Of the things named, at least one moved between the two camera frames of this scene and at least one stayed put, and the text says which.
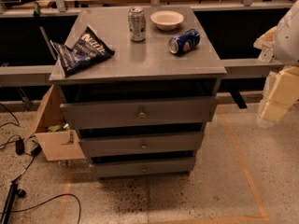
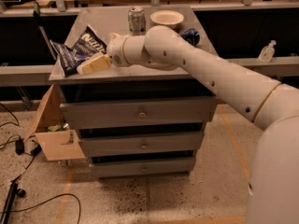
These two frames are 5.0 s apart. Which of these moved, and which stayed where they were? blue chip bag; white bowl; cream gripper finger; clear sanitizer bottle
Moved: cream gripper finger
Stayed: white bowl; clear sanitizer bottle; blue chip bag
